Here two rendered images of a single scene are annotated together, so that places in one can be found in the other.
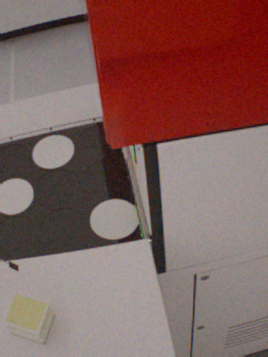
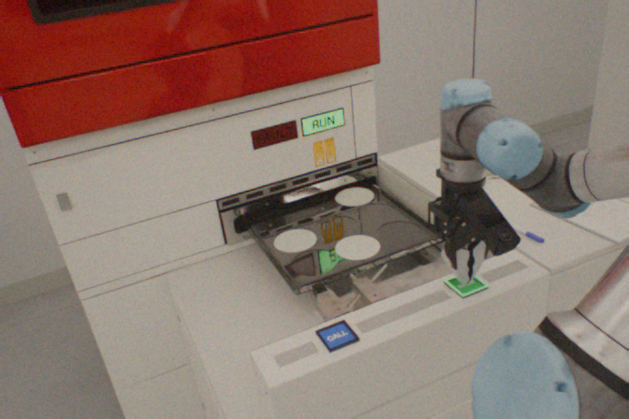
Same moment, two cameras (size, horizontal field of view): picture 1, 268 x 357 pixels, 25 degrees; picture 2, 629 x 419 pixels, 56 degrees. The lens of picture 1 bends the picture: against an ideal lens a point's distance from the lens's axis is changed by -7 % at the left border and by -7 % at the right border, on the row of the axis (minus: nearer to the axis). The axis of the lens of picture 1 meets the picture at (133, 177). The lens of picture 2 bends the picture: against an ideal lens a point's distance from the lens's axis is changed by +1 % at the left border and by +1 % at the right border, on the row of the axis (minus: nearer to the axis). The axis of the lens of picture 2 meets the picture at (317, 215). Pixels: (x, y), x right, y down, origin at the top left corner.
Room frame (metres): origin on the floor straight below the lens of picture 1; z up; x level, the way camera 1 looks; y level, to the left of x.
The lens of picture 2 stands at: (1.27, 1.30, 1.62)
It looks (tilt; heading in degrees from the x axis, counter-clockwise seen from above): 30 degrees down; 253
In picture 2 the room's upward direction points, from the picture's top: 7 degrees counter-clockwise
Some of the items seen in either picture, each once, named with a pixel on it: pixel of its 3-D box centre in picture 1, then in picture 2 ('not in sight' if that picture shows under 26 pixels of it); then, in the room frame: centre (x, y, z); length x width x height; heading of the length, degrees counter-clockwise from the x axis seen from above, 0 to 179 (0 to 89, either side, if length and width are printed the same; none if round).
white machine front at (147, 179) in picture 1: (117, 75); (229, 177); (1.08, 0.01, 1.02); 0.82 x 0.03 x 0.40; 5
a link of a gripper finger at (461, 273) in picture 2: not in sight; (452, 261); (0.80, 0.56, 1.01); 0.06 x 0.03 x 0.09; 95
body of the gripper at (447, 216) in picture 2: not in sight; (460, 205); (0.78, 0.55, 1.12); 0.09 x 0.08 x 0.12; 95
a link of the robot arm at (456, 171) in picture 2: not in sight; (461, 165); (0.78, 0.56, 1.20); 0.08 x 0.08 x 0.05
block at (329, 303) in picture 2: not in sight; (333, 307); (0.99, 0.44, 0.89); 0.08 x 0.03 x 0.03; 95
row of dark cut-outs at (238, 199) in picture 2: (128, 150); (299, 180); (0.90, 0.00, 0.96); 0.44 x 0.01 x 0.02; 5
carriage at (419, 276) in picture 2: not in sight; (402, 293); (0.83, 0.43, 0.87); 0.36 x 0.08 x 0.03; 5
